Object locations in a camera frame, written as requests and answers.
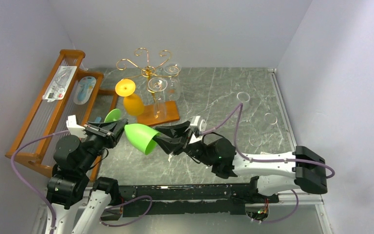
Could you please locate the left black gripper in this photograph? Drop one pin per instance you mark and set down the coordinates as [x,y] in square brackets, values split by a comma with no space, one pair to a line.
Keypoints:
[112,129]

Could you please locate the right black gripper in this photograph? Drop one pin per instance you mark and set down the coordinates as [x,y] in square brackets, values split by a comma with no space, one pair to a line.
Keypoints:
[184,140]

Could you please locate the green plastic wine glass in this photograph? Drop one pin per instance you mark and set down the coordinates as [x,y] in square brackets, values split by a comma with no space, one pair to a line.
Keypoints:
[140,136]

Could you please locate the orange plastic wine glass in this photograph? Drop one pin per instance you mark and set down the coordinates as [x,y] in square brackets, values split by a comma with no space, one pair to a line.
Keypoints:
[132,103]

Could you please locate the clear wine glass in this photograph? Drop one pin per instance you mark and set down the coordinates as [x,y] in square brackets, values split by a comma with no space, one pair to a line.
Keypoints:
[174,88]

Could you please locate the clear champagne flute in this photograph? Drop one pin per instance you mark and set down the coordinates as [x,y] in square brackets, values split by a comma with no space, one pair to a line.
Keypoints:
[157,86]

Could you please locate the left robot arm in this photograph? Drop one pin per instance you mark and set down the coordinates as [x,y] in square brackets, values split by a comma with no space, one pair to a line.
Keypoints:
[74,157]

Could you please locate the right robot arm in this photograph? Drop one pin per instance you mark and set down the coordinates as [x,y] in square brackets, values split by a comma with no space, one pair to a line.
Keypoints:
[300,169]

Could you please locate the wooden dish drying rack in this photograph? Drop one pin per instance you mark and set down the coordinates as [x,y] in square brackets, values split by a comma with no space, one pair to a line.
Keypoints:
[45,118]

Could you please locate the blue packaged tool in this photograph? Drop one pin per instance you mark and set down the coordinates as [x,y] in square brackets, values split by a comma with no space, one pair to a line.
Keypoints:
[84,90]

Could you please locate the white packaged item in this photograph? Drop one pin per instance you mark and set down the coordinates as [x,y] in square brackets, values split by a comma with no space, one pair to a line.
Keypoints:
[59,84]

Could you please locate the clear glass far right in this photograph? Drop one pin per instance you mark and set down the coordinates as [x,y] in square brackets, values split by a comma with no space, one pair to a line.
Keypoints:
[244,99]

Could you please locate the clear glass right front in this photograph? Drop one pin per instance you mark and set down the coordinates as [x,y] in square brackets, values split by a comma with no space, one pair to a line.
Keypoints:
[256,140]

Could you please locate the clear glass right edge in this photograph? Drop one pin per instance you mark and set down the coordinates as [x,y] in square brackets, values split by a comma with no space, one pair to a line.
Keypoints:
[270,118]

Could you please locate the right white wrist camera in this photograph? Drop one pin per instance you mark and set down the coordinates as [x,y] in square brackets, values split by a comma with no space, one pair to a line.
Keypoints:
[197,126]

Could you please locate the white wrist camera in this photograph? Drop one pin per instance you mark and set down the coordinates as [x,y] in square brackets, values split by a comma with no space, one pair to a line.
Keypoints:
[197,126]
[74,128]

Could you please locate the gold wire wine glass rack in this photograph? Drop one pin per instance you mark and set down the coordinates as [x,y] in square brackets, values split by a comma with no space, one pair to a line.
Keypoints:
[149,72]

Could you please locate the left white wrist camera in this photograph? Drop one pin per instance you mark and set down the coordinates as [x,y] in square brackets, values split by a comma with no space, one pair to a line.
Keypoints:
[74,128]

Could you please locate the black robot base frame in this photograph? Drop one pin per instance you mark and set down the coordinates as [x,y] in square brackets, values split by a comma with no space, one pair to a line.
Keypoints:
[187,199]

